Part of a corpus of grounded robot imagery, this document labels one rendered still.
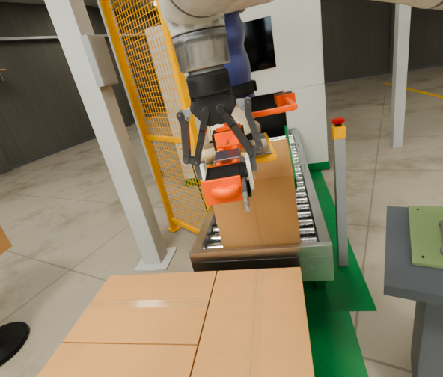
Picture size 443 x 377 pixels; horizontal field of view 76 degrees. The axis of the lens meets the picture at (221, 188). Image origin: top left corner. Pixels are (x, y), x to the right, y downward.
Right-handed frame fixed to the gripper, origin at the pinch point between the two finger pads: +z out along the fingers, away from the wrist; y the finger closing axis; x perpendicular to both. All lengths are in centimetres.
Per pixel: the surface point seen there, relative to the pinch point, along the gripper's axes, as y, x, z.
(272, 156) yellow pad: -12.0, -42.7, 11.6
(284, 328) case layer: -7, -22, 70
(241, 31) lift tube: -8, -54, -29
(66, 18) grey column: 91, -140, -63
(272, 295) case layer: -4, -38, 70
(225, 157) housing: 0.7, -10.3, -1.2
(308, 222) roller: -31, -89, 70
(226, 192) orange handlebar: 0.2, 6.4, 0.0
